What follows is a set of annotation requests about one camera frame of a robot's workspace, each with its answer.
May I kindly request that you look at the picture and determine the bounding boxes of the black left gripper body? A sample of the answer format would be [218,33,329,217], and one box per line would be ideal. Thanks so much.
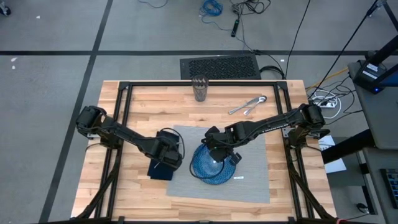
[160,149,183,171]

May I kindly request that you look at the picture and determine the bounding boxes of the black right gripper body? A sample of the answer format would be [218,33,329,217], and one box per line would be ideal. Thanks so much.
[207,139,234,163]

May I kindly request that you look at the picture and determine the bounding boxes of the dark blue cloth napkin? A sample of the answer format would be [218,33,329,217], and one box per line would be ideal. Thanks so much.
[147,130,181,181]

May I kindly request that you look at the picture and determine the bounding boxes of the blue patterned plate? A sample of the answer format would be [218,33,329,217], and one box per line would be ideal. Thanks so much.
[190,142,237,185]

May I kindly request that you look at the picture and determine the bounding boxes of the grey woven placemat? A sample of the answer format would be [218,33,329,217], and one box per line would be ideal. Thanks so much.
[166,125,271,205]

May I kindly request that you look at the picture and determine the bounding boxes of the clear faceted drinking glass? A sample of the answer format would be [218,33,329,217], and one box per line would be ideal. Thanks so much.
[191,75,210,103]

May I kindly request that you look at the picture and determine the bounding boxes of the silver spoon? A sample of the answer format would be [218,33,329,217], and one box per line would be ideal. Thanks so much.
[243,95,267,116]

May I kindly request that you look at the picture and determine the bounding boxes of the white paper sheet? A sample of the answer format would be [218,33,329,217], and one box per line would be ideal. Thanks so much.
[317,135,348,174]

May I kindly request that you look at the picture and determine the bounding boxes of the black power strip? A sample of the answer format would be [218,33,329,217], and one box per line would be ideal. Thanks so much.
[230,19,241,38]

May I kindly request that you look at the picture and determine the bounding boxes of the black support beam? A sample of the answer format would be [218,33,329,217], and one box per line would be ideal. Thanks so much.
[320,129,376,164]

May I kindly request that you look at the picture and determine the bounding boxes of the thin black stand pole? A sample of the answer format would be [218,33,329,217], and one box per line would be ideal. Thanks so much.
[309,0,382,97]

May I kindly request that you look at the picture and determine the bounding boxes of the grey desk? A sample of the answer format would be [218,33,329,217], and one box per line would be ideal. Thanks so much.
[347,60,398,150]
[362,146,398,224]

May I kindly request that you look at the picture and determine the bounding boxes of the black labelled device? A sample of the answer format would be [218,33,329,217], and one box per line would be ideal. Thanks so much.
[353,58,398,94]

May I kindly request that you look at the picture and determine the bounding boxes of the black keyboard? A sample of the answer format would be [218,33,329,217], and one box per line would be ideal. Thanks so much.
[379,167,398,209]

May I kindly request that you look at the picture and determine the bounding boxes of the black caster wheel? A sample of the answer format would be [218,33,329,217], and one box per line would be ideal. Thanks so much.
[0,2,12,17]

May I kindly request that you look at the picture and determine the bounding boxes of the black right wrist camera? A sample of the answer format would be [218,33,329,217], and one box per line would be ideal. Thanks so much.
[229,152,243,166]

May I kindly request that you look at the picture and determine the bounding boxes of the black left wrist camera cable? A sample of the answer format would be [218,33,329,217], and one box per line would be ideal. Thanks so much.
[160,127,186,160]

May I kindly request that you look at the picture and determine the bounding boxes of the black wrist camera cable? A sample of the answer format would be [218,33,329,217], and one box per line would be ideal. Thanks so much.
[190,146,226,180]
[160,127,186,160]

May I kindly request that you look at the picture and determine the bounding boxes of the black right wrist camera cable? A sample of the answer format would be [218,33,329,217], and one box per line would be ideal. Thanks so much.
[190,146,226,180]

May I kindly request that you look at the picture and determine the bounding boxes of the black aluminium table frame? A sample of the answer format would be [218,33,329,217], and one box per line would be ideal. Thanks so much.
[71,80,338,224]

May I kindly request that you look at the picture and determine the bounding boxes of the black coiled cable loop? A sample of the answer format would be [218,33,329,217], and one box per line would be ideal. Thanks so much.
[259,65,286,80]

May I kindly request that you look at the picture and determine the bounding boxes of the yellow floor cable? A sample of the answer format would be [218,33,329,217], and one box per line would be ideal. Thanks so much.
[306,67,349,91]

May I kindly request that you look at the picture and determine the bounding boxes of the long black floor cable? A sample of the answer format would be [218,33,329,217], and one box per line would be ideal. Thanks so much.
[284,0,312,79]

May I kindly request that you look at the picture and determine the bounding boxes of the blue coiled cable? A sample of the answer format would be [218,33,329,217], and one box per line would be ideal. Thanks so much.
[198,0,233,32]

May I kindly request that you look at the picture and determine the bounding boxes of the tangled black cables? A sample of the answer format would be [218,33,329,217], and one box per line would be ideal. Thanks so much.
[229,0,271,16]

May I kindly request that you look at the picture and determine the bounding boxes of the thin black floor cable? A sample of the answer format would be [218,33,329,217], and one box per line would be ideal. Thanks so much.
[138,0,169,9]

